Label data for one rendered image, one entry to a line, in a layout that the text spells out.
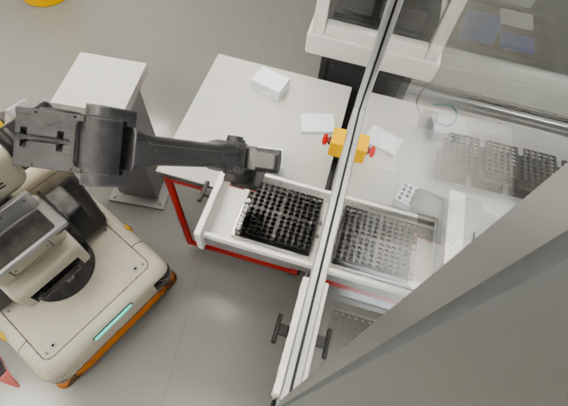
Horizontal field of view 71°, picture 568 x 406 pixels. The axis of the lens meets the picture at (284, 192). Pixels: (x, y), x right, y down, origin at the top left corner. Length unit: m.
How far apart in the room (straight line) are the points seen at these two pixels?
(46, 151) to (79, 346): 1.31
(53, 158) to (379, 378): 0.50
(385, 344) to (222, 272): 1.90
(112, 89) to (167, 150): 1.08
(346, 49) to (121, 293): 1.35
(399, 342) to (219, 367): 1.81
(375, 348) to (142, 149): 0.50
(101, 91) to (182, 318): 1.06
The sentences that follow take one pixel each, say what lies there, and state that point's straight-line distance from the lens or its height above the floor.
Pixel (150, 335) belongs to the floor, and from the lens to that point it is 2.04.
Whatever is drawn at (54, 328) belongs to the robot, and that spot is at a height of 0.28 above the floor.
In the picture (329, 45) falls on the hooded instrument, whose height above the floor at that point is 0.87.
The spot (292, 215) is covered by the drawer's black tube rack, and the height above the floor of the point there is 0.90.
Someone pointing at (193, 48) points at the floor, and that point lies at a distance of 3.02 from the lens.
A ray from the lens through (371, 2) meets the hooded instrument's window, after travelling 1.61.
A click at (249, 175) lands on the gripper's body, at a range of 1.02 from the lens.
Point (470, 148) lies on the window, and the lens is 0.19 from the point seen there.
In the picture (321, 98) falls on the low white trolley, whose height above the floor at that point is 0.76.
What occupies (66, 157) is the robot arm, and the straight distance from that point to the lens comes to 0.59.
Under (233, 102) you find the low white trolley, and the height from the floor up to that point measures 0.76.
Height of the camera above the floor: 1.95
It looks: 60 degrees down
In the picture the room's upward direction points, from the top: 7 degrees clockwise
